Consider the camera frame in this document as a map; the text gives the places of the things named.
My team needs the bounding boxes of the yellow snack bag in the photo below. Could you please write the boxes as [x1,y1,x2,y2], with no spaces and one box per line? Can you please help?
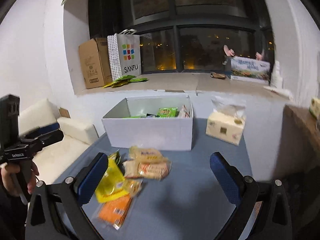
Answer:
[95,157,129,203]

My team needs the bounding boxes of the orange snack packet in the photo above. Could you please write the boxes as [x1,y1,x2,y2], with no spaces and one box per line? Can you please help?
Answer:
[92,194,132,230]

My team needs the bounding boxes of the beige biscuit packet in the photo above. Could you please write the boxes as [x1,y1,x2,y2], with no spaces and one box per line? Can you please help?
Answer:
[123,146,171,180]

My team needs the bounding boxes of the left hand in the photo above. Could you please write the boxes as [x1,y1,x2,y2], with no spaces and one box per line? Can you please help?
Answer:
[1,161,39,197]

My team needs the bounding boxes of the cream sofa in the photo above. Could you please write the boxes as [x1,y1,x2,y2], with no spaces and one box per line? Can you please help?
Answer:
[18,99,98,184]

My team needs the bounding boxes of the tissue pack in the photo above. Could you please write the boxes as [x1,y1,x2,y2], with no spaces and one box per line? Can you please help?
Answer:
[206,96,246,146]

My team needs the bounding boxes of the wooden side shelf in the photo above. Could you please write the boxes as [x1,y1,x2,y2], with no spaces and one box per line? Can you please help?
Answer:
[272,105,319,179]

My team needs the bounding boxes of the white cardboard box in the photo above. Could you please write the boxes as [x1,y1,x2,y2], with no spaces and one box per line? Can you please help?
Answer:
[102,93,194,151]

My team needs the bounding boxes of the white red snack bag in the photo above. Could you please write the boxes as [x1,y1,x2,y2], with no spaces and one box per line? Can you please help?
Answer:
[177,105,190,118]

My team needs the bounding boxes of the green snack bag in box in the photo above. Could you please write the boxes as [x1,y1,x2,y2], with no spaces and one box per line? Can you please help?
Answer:
[157,107,178,118]

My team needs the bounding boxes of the brown cardboard box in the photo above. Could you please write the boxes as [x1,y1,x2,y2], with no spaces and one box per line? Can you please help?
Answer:
[79,37,112,89]

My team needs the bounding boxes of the green snack packets on sill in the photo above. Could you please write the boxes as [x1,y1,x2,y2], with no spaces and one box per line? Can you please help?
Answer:
[103,75,148,88]

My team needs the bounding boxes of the small brown item on sill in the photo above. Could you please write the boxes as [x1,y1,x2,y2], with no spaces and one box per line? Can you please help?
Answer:
[210,72,227,80]

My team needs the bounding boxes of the printed gift box on sill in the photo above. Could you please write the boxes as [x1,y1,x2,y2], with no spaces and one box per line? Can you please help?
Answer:
[223,45,271,85]

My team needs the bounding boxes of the white SANFU shopping bag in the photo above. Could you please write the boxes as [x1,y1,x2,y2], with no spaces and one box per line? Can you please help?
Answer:
[107,34,142,81]

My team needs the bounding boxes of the dark window frame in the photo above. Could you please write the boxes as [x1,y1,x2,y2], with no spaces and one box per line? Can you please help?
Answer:
[88,0,274,74]

